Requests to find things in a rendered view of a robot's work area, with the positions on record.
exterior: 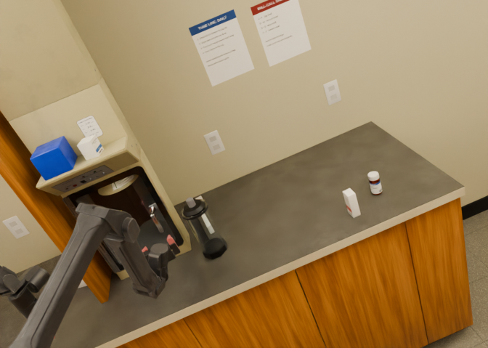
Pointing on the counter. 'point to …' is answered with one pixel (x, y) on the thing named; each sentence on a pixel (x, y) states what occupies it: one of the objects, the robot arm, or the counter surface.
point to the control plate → (83, 179)
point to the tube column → (38, 50)
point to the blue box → (54, 158)
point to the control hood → (112, 157)
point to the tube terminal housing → (40, 123)
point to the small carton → (90, 147)
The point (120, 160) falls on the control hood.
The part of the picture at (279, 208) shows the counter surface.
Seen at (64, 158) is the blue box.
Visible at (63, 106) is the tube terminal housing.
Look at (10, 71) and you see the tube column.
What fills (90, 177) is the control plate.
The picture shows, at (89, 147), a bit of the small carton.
